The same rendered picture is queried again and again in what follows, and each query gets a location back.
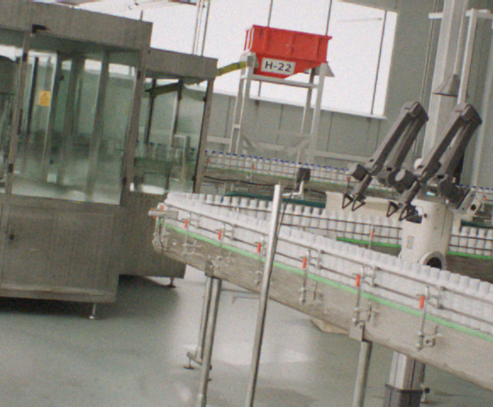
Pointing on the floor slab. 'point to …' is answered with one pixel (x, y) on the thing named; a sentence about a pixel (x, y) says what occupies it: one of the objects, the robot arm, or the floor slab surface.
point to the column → (438, 103)
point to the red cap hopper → (311, 50)
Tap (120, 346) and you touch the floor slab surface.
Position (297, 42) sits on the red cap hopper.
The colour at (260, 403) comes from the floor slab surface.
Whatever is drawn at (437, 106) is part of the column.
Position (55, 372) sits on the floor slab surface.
